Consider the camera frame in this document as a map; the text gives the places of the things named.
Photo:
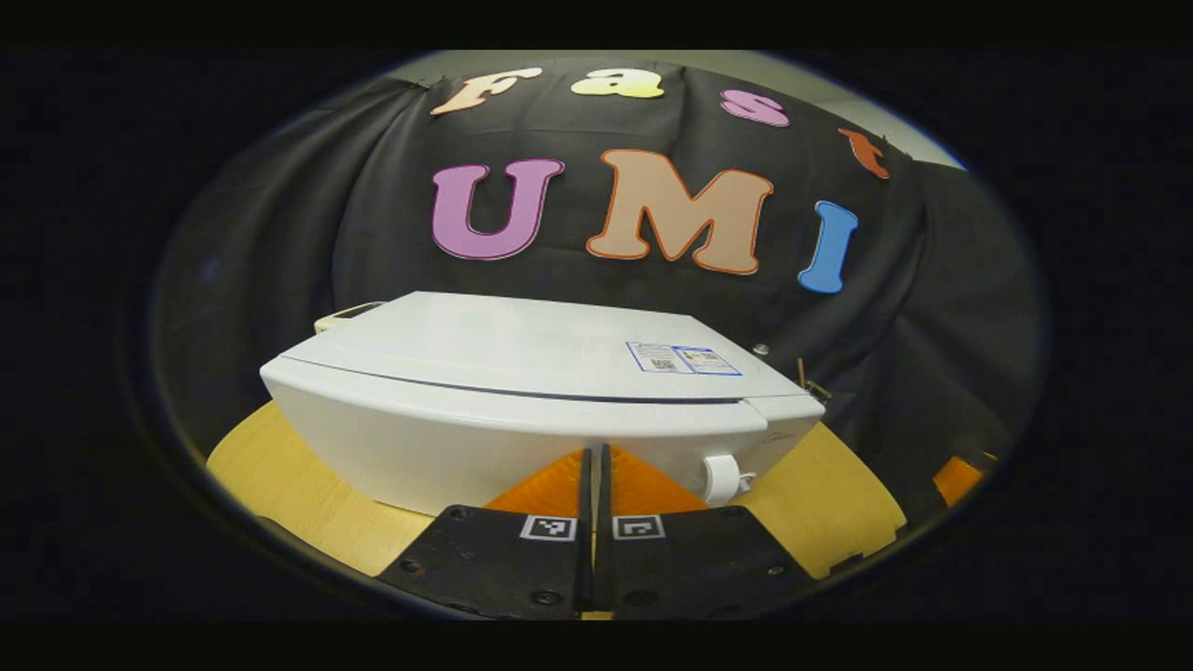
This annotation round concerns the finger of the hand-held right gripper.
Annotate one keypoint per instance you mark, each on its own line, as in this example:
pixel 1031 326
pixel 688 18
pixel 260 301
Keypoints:
pixel 958 480

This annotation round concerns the white toaster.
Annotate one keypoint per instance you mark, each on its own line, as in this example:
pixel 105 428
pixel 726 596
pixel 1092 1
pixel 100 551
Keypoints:
pixel 345 315

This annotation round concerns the black backdrop cloth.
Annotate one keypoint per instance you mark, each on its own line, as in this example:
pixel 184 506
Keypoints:
pixel 932 326

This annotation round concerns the white microwave oven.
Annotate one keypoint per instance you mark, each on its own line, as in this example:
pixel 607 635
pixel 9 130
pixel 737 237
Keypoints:
pixel 485 373

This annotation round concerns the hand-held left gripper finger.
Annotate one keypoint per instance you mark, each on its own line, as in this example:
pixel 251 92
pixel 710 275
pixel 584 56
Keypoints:
pixel 604 559
pixel 585 559

